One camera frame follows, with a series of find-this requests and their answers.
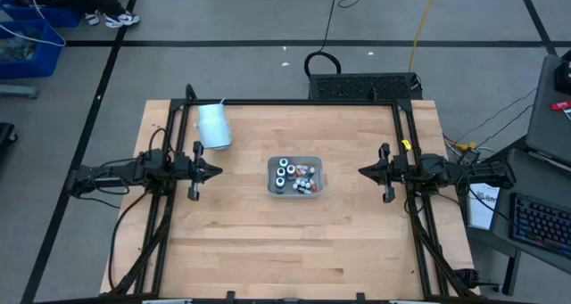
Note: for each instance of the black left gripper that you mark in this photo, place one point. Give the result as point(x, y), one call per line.
point(189, 170)

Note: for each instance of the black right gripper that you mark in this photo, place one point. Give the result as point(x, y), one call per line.
point(392, 172)

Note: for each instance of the light grey plastic bin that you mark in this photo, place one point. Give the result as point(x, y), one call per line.
point(273, 190)

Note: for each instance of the large black-tipped coloring bottle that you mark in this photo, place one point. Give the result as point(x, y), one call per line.
point(280, 172)

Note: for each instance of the large blue-tipped coloring bottle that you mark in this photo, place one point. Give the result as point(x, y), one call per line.
point(279, 183)

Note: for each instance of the large green-tipped coloring bottle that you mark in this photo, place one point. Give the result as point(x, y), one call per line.
point(283, 162)

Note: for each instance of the large purple-tipped coloring bottle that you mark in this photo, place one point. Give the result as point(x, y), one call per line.
point(291, 169)

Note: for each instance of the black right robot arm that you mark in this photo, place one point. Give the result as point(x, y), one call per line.
point(459, 172)

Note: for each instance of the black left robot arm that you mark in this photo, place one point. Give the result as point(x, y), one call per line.
point(120, 172)

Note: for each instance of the white cylindrical container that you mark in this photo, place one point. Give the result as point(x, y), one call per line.
point(214, 128)

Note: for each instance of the yellow tape tag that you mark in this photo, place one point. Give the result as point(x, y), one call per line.
point(406, 144)

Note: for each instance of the black vented computer case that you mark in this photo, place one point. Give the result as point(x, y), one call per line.
point(361, 86)

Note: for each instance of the yellow plug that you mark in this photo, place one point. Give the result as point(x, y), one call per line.
point(464, 146)

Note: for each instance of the small black device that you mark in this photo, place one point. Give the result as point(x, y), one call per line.
point(470, 155)

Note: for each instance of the white paper sheet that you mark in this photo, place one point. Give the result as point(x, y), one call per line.
point(482, 206)

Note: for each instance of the grey desk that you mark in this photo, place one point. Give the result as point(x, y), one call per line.
point(508, 201)
point(548, 134)

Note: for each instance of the computer keyboard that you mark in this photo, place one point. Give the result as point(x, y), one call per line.
point(540, 224)

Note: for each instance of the white sneaker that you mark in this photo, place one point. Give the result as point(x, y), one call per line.
point(122, 19)
point(92, 18)

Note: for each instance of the red desk item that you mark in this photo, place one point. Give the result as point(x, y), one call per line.
point(560, 106)

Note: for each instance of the black floor object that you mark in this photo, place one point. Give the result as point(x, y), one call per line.
point(6, 132)

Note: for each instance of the grey metal bar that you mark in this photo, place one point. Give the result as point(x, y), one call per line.
point(18, 91)

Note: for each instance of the black desk item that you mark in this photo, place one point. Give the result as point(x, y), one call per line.
point(564, 76)

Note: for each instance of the black aluminium table frame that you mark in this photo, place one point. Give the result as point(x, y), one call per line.
point(290, 102)

